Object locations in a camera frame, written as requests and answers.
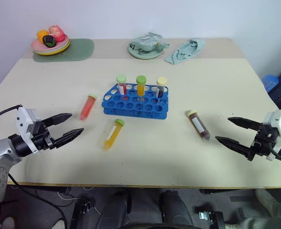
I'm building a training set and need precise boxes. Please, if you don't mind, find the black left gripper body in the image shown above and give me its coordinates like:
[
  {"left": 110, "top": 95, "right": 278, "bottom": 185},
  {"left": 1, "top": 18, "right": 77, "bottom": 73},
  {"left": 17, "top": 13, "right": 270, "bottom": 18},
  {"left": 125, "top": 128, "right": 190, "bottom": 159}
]
[{"left": 31, "top": 118, "right": 59, "bottom": 151}]

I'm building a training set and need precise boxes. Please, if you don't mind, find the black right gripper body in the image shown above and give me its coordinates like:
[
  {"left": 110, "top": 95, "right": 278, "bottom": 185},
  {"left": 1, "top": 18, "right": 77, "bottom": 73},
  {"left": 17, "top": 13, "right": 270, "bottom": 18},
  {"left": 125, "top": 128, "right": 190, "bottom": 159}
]
[{"left": 250, "top": 122, "right": 278, "bottom": 158}]

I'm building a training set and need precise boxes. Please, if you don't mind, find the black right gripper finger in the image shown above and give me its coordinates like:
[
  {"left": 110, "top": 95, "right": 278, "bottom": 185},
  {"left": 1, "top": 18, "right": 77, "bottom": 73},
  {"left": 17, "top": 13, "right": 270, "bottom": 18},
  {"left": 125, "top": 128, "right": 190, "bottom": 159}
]
[
  {"left": 214, "top": 135, "right": 255, "bottom": 162},
  {"left": 228, "top": 116, "right": 263, "bottom": 131}
]

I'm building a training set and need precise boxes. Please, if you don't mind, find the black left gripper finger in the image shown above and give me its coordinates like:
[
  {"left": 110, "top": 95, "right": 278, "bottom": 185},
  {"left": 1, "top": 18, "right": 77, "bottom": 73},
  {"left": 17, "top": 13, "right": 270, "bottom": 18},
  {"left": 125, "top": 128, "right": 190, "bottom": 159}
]
[
  {"left": 49, "top": 127, "right": 85, "bottom": 150},
  {"left": 41, "top": 113, "right": 73, "bottom": 128}
]

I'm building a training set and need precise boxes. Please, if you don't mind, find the red tube green cap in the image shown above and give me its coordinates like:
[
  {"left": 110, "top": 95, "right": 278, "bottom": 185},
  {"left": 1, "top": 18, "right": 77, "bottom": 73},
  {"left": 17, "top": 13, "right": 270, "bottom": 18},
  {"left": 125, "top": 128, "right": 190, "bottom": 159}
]
[{"left": 79, "top": 94, "right": 97, "bottom": 121}]

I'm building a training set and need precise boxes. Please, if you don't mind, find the brown tube yellow cap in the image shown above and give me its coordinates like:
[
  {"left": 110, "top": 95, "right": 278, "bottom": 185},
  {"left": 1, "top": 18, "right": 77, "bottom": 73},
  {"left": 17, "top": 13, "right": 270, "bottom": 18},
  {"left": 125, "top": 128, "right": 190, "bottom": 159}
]
[{"left": 186, "top": 110, "right": 211, "bottom": 141}]

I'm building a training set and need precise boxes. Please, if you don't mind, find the orange tube white label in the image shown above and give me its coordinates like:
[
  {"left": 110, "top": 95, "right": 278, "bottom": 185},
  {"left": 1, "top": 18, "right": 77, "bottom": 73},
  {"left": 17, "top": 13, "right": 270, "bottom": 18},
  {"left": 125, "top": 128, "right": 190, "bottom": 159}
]
[{"left": 103, "top": 119, "right": 125, "bottom": 151}]

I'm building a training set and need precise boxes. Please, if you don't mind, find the red tube white label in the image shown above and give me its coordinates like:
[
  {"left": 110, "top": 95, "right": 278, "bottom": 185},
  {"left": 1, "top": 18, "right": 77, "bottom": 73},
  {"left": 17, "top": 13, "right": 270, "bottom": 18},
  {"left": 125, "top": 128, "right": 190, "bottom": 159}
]
[{"left": 115, "top": 74, "right": 128, "bottom": 101}]

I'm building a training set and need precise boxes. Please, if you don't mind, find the blue test tube rack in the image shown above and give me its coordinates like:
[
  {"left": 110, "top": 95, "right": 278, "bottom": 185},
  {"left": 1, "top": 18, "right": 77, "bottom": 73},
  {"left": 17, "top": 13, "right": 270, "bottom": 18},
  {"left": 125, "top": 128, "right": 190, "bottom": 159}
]
[{"left": 102, "top": 83, "right": 169, "bottom": 120}]

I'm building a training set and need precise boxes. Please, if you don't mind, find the orange tube green cap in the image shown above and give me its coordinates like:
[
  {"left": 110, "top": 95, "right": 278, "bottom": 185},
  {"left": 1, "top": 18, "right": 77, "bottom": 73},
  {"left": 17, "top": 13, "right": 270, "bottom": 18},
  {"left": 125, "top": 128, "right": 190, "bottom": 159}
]
[{"left": 135, "top": 75, "right": 147, "bottom": 103}]

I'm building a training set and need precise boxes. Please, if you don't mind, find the dark tube yellow cap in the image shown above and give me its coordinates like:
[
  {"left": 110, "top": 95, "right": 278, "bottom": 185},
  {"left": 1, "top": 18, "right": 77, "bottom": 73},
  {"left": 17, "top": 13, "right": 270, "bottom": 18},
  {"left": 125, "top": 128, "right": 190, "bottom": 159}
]
[{"left": 155, "top": 76, "right": 167, "bottom": 99}]

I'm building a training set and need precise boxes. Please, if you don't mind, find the blue plastic stool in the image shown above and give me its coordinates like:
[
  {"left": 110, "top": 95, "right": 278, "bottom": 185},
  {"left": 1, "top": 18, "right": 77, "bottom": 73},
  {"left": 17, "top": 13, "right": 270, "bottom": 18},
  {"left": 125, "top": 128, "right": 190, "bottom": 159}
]
[{"left": 261, "top": 74, "right": 280, "bottom": 93}]

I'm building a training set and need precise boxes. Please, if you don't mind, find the grey green shoe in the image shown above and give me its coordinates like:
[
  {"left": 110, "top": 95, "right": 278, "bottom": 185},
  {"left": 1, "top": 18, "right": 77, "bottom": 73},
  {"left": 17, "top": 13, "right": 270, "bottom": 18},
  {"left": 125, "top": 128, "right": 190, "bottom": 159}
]
[{"left": 254, "top": 187, "right": 281, "bottom": 226}]

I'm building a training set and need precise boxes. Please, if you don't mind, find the yellow plate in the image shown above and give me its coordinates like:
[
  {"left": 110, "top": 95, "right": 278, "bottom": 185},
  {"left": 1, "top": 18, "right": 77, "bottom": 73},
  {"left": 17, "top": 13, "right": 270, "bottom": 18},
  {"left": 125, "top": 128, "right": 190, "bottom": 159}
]
[{"left": 33, "top": 42, "right": 72, "bottom": 56}]

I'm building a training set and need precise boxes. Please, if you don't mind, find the light green thin plate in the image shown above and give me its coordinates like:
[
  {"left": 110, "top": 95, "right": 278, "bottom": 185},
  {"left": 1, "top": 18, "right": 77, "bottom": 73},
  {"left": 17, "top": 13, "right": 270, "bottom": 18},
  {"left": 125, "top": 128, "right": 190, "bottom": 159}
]
[{"left": 31, "top": 39, "right": 71, "bottom": 54}]

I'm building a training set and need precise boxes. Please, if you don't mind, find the green placemat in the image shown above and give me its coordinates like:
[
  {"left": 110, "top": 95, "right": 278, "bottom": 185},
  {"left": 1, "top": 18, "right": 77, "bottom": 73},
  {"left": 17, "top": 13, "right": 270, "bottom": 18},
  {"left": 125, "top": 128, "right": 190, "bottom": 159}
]
[{"left": 32, "top": 38, "right": 95, "bottom": 63}]

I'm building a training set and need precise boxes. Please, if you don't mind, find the pink plate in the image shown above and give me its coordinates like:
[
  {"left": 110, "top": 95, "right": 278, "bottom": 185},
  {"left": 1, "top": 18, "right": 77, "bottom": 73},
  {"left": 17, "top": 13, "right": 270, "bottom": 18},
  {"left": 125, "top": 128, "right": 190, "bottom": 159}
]
[{"left": 31, "top": 35, "right": 70, "bottom": 52}]

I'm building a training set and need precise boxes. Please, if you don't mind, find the black green toy fruit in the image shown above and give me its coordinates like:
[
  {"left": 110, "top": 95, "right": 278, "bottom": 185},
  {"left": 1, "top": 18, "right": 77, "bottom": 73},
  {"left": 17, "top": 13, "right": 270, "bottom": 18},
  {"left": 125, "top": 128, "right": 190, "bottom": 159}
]
[{"left": 42, "top": 35, "right": 57, "bottom": 48}]

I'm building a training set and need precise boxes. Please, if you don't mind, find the pink toy fruit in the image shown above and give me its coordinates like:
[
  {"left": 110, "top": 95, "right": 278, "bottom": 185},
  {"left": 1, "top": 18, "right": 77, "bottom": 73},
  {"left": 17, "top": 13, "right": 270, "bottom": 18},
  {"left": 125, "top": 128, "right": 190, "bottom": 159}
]
[{"left": 48, "top": 24, "right": 66, "bottom": 43}]

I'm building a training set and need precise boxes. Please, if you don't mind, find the orange toy pepper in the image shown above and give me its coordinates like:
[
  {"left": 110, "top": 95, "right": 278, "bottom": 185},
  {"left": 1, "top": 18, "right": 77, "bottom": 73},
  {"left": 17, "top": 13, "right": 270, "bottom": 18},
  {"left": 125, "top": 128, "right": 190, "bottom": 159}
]
[{"left": 36, "top": 29, "right": 49, "bottom": 42}]

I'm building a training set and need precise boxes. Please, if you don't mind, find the dark rounded shape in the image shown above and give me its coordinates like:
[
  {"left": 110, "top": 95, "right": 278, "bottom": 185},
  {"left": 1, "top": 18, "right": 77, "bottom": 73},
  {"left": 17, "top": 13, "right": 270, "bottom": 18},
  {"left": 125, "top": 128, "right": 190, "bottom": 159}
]
[
  {"left": 159, "top": 190, "right": 195, "bottom": 229},
  {"left": 97, "top": 189, "right": 133, "bottom": 229}
]

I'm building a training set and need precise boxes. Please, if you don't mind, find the teal crumpled cloth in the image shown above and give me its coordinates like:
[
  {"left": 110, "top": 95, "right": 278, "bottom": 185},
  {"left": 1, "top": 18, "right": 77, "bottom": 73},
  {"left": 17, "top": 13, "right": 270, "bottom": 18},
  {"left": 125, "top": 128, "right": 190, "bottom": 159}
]
[{"left": 164, "top": 38, "right": 207, "bottom": 66}]

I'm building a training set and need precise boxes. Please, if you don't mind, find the pale green round plate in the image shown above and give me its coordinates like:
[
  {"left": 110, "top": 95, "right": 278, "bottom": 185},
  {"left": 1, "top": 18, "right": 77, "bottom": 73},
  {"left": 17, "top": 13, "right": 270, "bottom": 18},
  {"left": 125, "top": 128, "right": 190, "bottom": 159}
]
[{"left": 127, "top": 41, "right": 165, "bottom": 60}]

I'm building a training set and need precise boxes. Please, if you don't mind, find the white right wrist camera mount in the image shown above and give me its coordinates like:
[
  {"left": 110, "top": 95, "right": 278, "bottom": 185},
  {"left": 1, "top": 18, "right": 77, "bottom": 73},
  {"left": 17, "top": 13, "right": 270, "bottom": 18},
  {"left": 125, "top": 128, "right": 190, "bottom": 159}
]
[{"left": 261, "top": 109, "right": 281, "bottom": 161}]

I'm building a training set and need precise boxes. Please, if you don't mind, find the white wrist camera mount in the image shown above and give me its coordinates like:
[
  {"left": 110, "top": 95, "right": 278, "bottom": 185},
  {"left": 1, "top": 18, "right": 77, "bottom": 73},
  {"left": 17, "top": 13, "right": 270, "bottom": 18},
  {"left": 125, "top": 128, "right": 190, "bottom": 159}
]
[
  {"left": 261, "top": 109, "right": 281, "bottom": 161},
  {"left": 15, "top": 106, "right": 42, "bottom": 155}
]

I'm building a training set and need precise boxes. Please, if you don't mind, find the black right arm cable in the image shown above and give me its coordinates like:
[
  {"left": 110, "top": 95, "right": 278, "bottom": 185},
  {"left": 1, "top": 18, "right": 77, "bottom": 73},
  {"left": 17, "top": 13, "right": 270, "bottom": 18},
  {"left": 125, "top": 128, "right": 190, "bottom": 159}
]
[{"left": 268, "top": 142, "right": 281, "bottom": 169}]

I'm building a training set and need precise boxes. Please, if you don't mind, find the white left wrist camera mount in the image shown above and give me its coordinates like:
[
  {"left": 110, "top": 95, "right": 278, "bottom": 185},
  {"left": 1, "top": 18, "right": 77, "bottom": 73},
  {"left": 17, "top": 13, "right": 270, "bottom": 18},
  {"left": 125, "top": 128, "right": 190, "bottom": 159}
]
[{"left": 15, "top": 106, "right": 42, "bottom": 155}]

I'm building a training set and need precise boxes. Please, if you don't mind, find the black floor cable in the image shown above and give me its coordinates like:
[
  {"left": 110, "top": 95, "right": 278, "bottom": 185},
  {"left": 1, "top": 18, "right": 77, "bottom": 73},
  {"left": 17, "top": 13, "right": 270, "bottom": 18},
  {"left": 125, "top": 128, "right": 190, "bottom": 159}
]
[{"left": 8, "top": 173, "right": 68, "bottom": 229}]

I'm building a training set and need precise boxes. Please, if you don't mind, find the black metal bracket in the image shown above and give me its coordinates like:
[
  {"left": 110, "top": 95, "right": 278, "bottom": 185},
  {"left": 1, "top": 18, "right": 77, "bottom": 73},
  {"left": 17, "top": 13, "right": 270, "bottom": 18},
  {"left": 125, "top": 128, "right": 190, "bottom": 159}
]
[
  {"left": 194, "top": 210, "right": 227, "bottom": 229},
  {"left": 70, "top": 201, "right": 93, "bottom": 229}
]

